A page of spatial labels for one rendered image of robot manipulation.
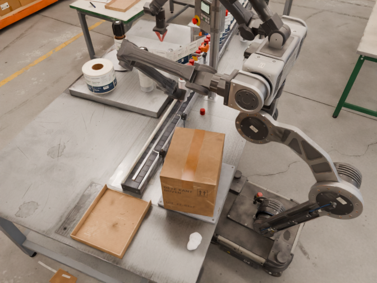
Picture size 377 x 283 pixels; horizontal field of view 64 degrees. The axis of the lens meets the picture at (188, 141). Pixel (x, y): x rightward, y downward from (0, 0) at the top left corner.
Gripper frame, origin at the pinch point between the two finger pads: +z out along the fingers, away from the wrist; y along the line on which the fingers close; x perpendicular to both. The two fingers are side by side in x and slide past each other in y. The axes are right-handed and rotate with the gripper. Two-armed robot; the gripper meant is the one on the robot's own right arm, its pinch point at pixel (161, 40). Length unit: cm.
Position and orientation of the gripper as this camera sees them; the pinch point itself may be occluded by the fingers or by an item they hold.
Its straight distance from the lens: 197.6
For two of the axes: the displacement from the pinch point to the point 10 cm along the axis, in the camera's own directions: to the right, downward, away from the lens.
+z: -0.2, 6.7, 7.4
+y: -3.6, 6.9, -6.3
